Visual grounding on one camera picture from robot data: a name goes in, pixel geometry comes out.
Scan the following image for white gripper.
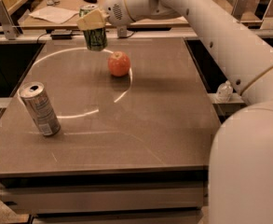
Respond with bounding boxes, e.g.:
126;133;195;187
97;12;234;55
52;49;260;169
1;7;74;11
76;0;133;31

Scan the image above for green soda can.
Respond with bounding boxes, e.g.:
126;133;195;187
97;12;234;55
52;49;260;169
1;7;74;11
79;5;107;51

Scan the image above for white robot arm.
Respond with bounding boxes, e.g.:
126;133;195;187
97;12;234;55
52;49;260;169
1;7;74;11
77;0;273;224

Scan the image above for silver redbull can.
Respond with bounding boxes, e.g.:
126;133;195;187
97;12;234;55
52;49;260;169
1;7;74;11
19;82;61;136

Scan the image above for wooden back desk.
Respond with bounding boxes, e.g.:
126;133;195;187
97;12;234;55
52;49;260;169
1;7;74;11
18;0;264;30

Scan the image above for white paper sheet left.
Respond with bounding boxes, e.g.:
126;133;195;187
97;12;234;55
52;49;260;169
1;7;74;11
30;6;78;24

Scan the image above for black power adapter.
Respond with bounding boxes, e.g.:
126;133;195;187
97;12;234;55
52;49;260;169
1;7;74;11
50;30;72;39

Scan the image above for red apple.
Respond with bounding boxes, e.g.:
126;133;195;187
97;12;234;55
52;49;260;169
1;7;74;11
107;51;130;77

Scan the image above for clear sanitizer bottle left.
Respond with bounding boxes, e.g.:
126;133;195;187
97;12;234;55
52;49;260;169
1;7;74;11
216;80;233;103

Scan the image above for metal drawer front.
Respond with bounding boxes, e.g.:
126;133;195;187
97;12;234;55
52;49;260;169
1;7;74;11
0;182;205;214

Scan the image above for middle metal bracket post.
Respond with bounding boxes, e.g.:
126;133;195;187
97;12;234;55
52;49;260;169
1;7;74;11
116;26;128;38

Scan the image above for metal bracket post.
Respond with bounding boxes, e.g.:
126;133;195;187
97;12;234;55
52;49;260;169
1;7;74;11
0;0;19;40
231;0;248;21
116;26;128;38

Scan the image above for left metal bracket post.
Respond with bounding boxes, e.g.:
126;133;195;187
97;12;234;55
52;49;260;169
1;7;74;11
0;0;19;40

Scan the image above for right metal bracket post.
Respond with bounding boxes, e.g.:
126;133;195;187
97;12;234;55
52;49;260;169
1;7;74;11
231;0;248;21

